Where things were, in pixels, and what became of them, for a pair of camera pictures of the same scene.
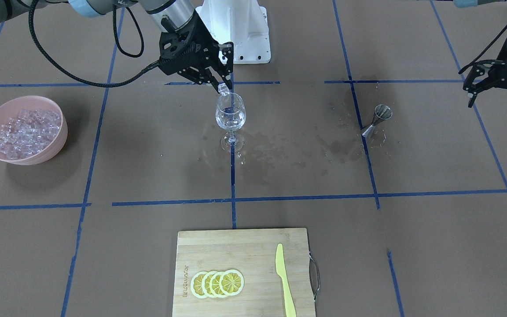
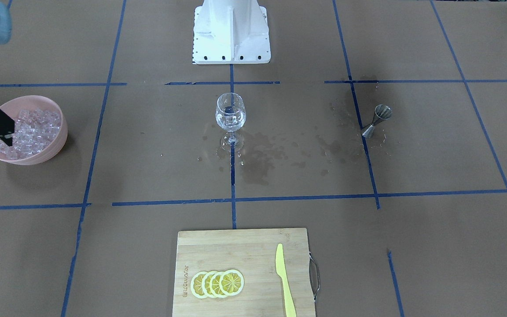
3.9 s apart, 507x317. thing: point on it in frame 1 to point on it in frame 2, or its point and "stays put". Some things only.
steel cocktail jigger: x=382 y=112 stays put
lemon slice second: x=214 y=284 stays put
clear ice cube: x=223 y=89 to x=229 y=119
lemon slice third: x=205 y=284 stays put
